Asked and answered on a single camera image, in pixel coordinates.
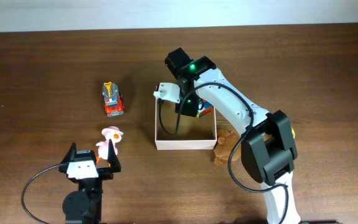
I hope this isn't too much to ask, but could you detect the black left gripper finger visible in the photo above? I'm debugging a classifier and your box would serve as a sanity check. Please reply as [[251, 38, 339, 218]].
[[107, 139, 121, 173], [58, 142, 76, 172]]

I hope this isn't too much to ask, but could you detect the multicolour puzzle cube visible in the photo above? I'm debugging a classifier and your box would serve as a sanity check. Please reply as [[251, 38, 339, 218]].
[[196, 99, 213, 118]]

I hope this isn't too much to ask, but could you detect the pink cardboard box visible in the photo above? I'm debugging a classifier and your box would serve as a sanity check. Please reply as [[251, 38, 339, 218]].
[[154, 102, 217, 151]]

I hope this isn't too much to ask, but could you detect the brown plush capybara toy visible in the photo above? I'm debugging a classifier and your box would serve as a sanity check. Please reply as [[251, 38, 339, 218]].
[[214, 129, 240, 166]]

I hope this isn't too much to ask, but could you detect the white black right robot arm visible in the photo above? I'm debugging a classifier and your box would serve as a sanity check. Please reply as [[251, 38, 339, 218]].
[[154, 48, 301, 223]]

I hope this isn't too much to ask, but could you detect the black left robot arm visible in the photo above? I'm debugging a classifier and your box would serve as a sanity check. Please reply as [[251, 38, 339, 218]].
[[58, 141, 121, 224]]

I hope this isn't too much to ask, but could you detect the pink duck toy with hat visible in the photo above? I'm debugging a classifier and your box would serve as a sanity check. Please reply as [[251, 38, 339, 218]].
[[96, 126, 124, 162]]

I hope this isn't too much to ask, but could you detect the red grey toy truck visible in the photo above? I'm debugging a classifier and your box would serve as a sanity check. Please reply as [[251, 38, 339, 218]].
[[102, 82, 124, 117]]

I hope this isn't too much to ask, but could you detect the yellow ball with letters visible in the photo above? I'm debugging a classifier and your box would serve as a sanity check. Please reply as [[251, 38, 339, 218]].
[[291, 128, 296, 139]]

